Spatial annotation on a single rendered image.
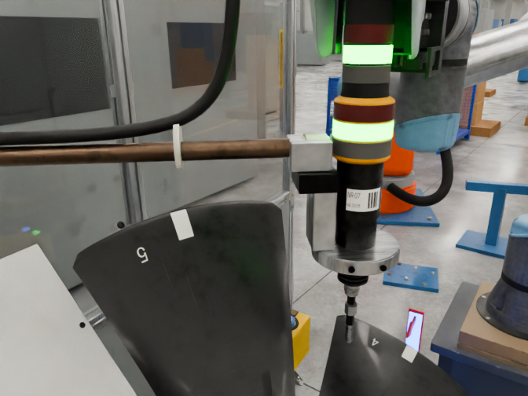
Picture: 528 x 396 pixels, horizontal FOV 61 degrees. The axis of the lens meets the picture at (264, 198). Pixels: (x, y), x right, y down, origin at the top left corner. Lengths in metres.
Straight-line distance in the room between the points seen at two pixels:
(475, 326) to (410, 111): 0.61
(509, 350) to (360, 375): 0.46
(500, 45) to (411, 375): 0.50
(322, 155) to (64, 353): 0.43
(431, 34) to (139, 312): 0.37
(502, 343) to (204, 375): 0.71
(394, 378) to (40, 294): 0.47
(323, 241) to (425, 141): 0.26
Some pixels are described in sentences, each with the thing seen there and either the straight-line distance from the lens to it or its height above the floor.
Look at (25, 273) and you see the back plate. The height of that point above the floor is 1.34.
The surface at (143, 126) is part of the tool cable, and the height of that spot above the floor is 1.56.
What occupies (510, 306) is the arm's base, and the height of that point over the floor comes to 1.09.
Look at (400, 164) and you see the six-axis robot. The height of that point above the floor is 0.50.
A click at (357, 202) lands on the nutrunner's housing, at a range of 0.34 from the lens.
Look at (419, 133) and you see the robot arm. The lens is 0.57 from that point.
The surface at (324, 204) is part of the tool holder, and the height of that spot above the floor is 1.50.
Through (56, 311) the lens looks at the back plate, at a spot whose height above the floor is 1.29.
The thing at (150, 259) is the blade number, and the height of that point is 1.41.
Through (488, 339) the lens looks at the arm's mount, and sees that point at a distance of 1.05.
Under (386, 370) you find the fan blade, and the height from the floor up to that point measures 1.19.
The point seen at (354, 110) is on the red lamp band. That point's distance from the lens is 0.32.
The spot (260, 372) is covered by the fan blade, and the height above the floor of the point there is 1.32.
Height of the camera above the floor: 1.62
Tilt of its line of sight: 20 degrees down
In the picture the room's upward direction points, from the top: 1 degrees counter-clockwise
